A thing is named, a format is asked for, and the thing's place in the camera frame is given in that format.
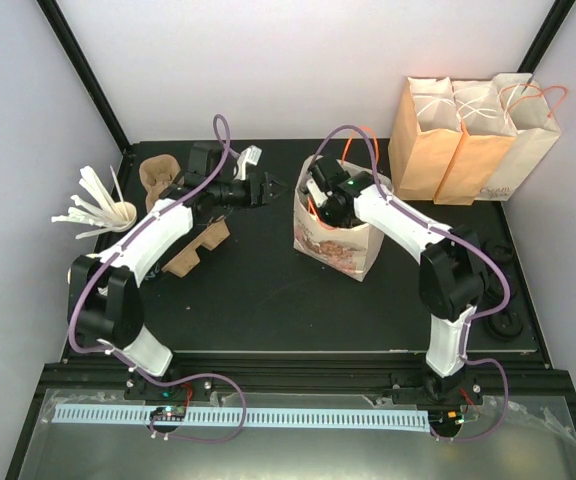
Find printed Cream Bear paper bag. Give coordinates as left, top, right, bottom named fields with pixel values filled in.
left=293, top=155, right=384, bottom=282

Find black paper cup stack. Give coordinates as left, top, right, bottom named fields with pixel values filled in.
left=143, top=263, right=163, bottom=281

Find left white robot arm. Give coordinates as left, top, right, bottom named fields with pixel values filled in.
left=68, top=142, right=285, bottom=399

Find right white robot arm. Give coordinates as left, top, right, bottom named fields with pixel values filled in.
left=304, top=156, right=488, bottom=403

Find black coffee lid back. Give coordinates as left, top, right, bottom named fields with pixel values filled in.
left=484, top=238, right=516, bottom=265

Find extra black coffee lid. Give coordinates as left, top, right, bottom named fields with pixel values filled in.
left=486, top=309, right=523, bottom=341

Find back-left pulp cup carrier stack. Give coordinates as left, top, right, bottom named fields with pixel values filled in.
left=139, top=154, right=181, bottom=212

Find left orange paper bag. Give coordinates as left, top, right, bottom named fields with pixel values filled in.
left=388, top=77, right=462, bottom=200

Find orange paper bag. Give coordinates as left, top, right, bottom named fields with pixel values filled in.
left=433, top=80, right=517, bottom=205
left=388, top=77, right=462, bottom=200

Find middle orange paper bag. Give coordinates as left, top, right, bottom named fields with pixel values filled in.
left=433, top=80, right=517, bottom=205

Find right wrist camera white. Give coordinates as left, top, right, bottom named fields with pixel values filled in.
left=306, top=178, right=328, bottom=207

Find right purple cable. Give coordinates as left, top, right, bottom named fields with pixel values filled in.
left=313, top=124, right=512, bottom=361

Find white bag orange handles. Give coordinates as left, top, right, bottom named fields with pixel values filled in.
left=477, top=73, right=568, bottom=201

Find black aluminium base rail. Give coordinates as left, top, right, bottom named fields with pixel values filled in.
left=37, top=354, right=576, bottom=406

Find left black frame post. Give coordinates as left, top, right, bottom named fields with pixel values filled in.
left=36, top=0, right=131, bottom=153

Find black frame post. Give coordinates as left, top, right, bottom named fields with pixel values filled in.
left=36, top=0, right=131, bottom=153
left=517, top=0, right=576, bottom=74

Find light blue cable duct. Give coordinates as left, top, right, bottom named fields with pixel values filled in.
left=52, top=404, right=430, bottom=433

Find right black frame post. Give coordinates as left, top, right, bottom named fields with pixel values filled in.
left=517, top=0, right=576, bottom=74

